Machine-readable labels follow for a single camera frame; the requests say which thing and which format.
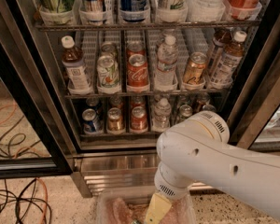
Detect gold can middle shelf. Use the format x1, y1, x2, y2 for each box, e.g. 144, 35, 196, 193
183, 52, 207, 85

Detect brown tea bottle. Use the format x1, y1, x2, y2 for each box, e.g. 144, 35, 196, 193
62, 35, 91, 94
207, 28, 232, 74
209, 31, 246, 85

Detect orange gold can front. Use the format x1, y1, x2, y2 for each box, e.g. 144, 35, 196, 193
107, 107, 125, 132

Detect blue can bottom rear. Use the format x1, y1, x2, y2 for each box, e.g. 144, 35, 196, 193
86, 97, 103, 116

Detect brown tea bottle right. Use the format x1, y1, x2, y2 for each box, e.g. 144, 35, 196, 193
209, 31, 246, 85

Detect brown tea bottle behind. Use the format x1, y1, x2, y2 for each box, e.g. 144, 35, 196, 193
207, 28, 232, 74

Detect orange can bottom rear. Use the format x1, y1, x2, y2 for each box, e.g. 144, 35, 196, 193
109, 96, 124, 109

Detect gold can right front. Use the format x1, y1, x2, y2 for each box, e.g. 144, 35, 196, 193
202, 104, 217, 113

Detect white green can middle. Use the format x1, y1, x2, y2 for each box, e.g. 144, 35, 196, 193
96, 55, 120, 94

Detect green silver can front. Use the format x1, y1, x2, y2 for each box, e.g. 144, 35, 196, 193
175, 105, 192, 124

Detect red can middle rear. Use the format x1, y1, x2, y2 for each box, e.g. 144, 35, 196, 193
126, 41, 146, 58

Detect stainless fridge base grille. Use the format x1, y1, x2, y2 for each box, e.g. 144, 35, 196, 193
70, 147, 280, 198

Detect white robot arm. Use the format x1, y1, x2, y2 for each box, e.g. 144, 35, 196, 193
154, 111, 280, 221

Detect red can bottom front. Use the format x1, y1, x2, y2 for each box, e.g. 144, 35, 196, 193
131, 106, 147, 133

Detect black and orange floor cables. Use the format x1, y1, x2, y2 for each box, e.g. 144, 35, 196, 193
0, 176, 53, 224

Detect clear plastic bin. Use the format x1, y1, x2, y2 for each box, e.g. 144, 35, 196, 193
96, 186, 196, 224

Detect red coca cola can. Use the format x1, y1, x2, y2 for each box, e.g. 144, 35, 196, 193
127, 54, 148, 91

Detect small water bottle bottom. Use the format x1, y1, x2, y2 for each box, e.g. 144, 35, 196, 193
153, 98, 172, 132

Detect blue pepsi can front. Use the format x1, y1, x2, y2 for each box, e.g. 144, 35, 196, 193
82, 108, 102, 134

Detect brown tea bottle left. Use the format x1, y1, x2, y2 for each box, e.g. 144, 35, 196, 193
62, 35, 91, 94

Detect gold can right rear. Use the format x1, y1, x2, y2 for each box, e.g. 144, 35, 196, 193
192, 92, 210, 113

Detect black glass fridge door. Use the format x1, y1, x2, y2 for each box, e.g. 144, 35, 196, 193
0, 33, 72, 179

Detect white can middle rear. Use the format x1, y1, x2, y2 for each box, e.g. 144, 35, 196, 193
100, 42, 118, 59

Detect clear water bottle middle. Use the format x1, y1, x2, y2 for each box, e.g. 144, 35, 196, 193
155, 35, 178, 91

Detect red can bottom rear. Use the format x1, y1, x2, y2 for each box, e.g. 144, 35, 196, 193
131, 96, 146, 108

